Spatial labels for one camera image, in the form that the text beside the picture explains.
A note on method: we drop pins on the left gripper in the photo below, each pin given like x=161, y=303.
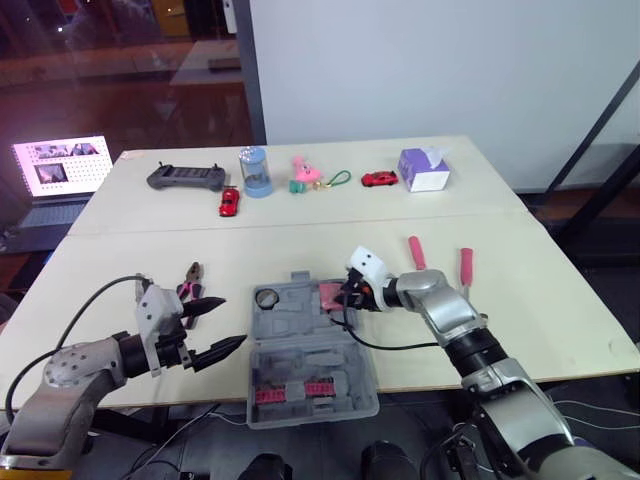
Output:
x=172, y=352

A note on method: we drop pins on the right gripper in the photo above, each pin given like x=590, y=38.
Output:
x=361, y=296

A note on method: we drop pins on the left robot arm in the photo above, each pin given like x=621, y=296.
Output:
x=65, y=395

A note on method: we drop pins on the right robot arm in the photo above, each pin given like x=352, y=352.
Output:
x=465, y=320

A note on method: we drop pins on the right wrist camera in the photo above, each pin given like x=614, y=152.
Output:
x=370, y=262

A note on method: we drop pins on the grey handheld controller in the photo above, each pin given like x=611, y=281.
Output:
x=187, y=177

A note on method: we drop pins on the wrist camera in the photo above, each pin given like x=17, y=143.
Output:
x=157, y=310
x=370, y=262

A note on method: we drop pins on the red toy car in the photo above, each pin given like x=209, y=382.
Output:
x=229, y=202
x=379, y=178

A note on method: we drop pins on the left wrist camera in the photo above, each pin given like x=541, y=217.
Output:
x=157, y=310

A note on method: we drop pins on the robot body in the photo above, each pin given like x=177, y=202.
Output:
x=385, y=462

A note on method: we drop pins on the pink plush toy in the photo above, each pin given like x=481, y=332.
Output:
x=302, y=171

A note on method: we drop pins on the grey tool case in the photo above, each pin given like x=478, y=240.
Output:
x=305, y=360

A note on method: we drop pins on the clear blue cup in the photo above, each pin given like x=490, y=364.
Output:
x=255, y=172

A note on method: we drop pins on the black tape roll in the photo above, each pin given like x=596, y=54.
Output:
x=267, y=299

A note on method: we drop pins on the purple tissue box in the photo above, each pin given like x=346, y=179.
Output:
x=425, y=172

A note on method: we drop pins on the pink tape measure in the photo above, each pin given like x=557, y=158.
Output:
x=330, y=296

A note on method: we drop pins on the open laptop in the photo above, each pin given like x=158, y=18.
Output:
x=60, y=165

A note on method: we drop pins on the pink bit holder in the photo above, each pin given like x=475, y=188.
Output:
x=271, y=396
x=320, y=389

